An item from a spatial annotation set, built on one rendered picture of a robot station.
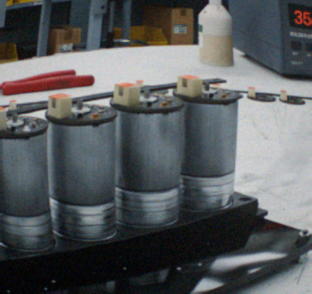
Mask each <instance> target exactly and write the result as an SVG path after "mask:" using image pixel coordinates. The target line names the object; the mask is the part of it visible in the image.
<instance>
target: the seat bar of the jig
mask: <svg viewBox="0 0 312 294"><path fill-rule="evenodd" d="M257 209H258V199H257V198H256V197H251V196H249V195H246V194H245V195H244V194H242V193H240V192H236V191H234V193H233V198H232V205H231V206H229V207H228V208H225V209H221V210H217V211H208V212H204V211H198V212H192V211H187V210H182V209H179V218H178V221H177V222H176V223H173V224H170V225H166V226H163V227H130V226H125V225H122V224H119V223H117V230H116V231H117V235H116V236H115V237H114V238H110V239H109V240H102V241H97V242H96V241H91V242H86V241H76V240H69V239H65V238H63V237H61V236H58V235H56V234H54V247H53V248H51V249H49V250H46V251H41V252H31V253H30V252H20V251H18V250H13V249H8V248H6V247H4V246H2V245H1V244H0V284H1V283H11V282H12V283H13V282H16V281H17V282H19V281H22V280H23V281H24V280H30V279H39V278H45V277H49V276H50V277H51V276H55V275H63V274H70V273H74V272H79V271H83V270H90V269H91V270H92V269H94V268H99V267H104V266H111V265H114V264H115V265H116V264H119V263H121V262H122V263H124V262H128V261H133V260H136V259H139V258H143V257H148V256H151V255H156V254H160V253H164V252H166V251H170V250H174V249H179V248H182V247H184V246H187V245H191V244H195V243H197V242H200V241H203V240H208V239H210V238H213V237H215V236H217V235H220V234H223V233H226V232H229V231H233V230H236V229H238V228H239V227H243V226H245V225H248V224H251V223H255V222H256V213H257Z"/></svg>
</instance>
